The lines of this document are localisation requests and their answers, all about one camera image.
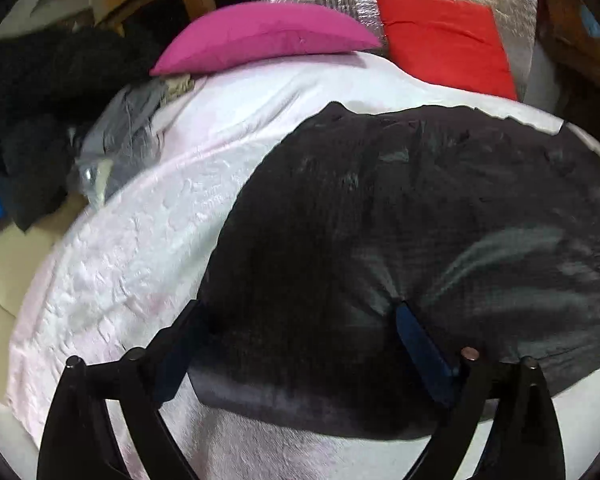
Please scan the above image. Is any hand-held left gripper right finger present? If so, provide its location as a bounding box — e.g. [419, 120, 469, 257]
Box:
[396, 302, 566, 480]

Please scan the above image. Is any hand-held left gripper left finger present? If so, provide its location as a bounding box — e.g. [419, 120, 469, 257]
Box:
[36, 300, 203, 480]

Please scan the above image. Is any black garment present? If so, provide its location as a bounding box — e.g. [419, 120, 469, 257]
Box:
[187, 101, 600, 438]

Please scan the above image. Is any pile of dark clothes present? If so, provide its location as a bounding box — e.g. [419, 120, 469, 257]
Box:
[0, 27, 181, 233]

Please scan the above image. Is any white quilted blanket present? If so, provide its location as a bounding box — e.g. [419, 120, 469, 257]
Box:
[5, 51, 600, 480]

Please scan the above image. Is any cream sheet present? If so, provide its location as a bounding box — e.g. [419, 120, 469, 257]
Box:
[0, 192, 88, 403]

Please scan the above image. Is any grey cloth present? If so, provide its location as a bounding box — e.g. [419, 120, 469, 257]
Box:
[67, 76, 173, 208]

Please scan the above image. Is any red pillow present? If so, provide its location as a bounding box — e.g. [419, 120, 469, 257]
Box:
[374, 0, 518, 102]

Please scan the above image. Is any pink pillow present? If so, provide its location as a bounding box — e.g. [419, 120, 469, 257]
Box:
[150, 1, 383, 77]

